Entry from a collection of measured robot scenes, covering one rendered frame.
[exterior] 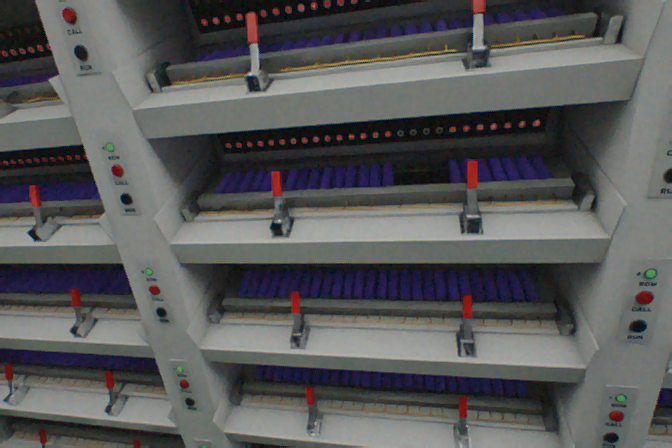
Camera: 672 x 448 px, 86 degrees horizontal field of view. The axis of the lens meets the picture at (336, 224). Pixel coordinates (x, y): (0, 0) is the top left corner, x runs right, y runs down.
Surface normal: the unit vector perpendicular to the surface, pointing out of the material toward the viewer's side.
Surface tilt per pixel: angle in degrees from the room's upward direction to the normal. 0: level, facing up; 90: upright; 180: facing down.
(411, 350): 20
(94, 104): 90
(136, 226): 90
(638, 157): 90
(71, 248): 110
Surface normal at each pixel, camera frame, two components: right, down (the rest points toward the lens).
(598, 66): -0.14, 0.66
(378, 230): -0.15, -0.75
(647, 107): -0.18, 0.36
